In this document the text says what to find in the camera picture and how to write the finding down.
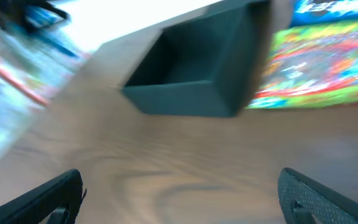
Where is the dark green box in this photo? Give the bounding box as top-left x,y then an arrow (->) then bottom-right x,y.
121,1 -> 270,117

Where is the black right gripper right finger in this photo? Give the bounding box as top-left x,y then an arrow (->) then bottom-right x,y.
277,167 -> 358,224

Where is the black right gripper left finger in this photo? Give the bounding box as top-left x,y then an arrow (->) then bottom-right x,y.
0,169 -> 86,224

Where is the blue Oreo cookie pack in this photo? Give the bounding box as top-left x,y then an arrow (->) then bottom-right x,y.
290,0 -> 358,27

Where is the green Haribo worms bag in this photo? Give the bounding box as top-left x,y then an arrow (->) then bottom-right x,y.
247,20 -> 358,109

